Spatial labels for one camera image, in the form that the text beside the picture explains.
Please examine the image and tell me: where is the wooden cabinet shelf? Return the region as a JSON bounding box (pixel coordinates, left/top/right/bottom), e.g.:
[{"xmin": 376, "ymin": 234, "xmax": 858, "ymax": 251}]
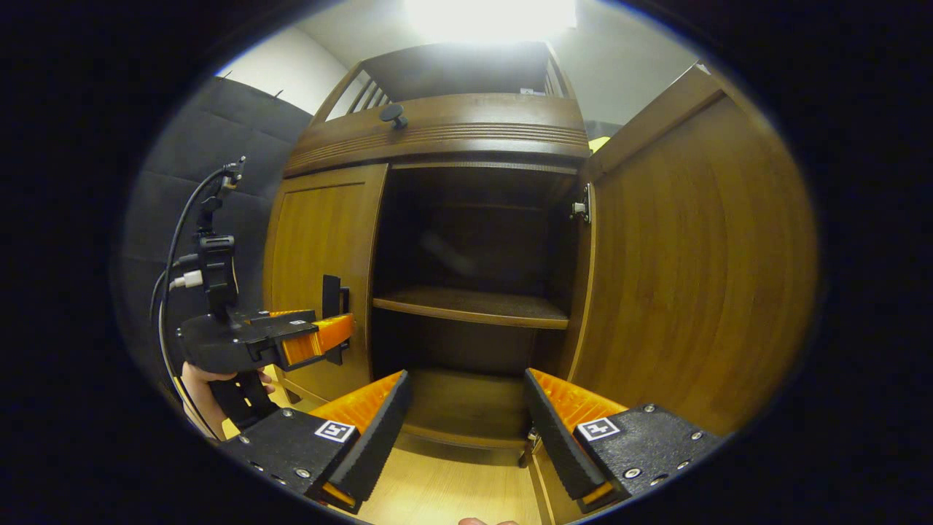
[{"xmin": 373, "ymin": 286, "xmax": 569, "ymax": 330}]

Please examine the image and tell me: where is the white cable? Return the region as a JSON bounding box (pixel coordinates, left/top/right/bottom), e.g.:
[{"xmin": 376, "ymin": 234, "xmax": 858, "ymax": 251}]
[{"xmin": 159, "ymin": 271, "xmax": 203, "ymax": 409}]

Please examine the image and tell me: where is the black cable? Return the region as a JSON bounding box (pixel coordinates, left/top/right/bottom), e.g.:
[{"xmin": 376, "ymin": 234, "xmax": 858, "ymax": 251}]
[{"xmin": 149, "ymin": 164, "xmax": 241, "ymax": 431}]

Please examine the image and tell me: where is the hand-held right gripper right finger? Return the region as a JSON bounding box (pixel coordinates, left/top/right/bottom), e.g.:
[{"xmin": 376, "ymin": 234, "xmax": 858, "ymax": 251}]
[{"xmin": 523, "ymin": 368, "xmax": 730, "ymax": 513}]

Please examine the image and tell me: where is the black door handle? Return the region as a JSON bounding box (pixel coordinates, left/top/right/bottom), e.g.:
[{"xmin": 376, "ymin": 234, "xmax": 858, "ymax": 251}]
[{"xmin": 322, "ymin": 275, "xmax": 351, "ymax": 365}]

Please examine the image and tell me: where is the brown wooden shoe cabinet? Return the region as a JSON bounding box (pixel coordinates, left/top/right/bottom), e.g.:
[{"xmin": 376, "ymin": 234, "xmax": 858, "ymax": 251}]
[{"xmin": 264, "ymin": 40, "xmax": 595, "ymax": 449}]

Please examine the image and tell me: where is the brown wooden shoe cabinet door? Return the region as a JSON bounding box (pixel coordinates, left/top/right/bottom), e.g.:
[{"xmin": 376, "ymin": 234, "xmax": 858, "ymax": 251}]
[
  {"xmin": 531, "ymin": 64, "xmax": 819, "ymax": 524},
  {"xmin": 264, "ymin": 163, "xmax": 389, "ymax": 403}
]

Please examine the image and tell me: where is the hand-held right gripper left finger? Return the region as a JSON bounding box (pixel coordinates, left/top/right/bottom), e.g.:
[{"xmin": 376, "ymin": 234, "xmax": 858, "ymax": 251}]
[{"xmin": 219, "ymin": 370, "xmax": 413, "ymax": 515}]

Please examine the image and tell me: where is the large ceiling light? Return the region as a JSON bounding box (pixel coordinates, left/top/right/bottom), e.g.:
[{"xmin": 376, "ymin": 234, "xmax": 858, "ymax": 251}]
[{"xmin": 405, "ymin": 0, "xmax": 577, "ymax": 43}]

